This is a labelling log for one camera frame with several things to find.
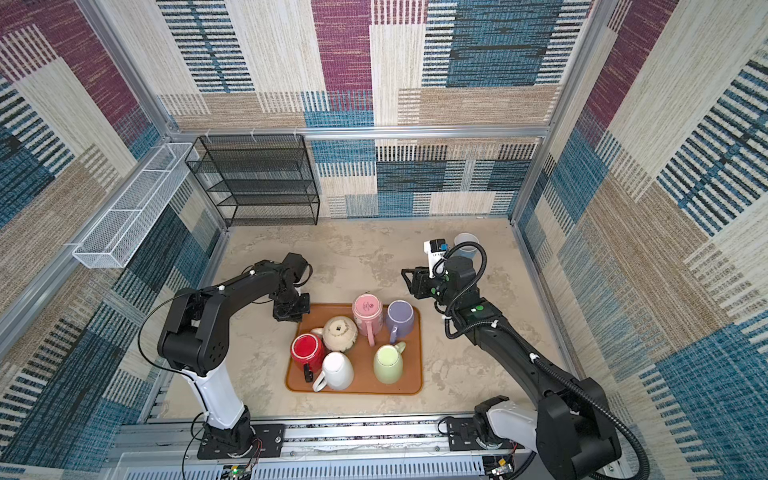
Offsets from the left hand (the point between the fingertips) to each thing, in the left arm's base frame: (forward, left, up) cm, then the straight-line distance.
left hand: (303, 312), depth 94 cm
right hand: (+1, -32, +18) cm, 36 cm away
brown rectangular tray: (-14, -19, 0) cm, 23 cm away
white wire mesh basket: (+1, +38, +31) cm, 49 cm away
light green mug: (-19, -26, +8) cm, 33 cm away
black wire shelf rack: (+45, +20, +17) cm, 52 cm away
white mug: (-21, -14, +8) cm, 26 cm away
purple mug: (-6, -30, +7) cm, 31 cm away
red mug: (-15, -5, +6) cm, 17 cm away
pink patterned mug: (-4, -20, +10) cm, 23 cm away
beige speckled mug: (-10, -13, +7) cm, 18 cm away
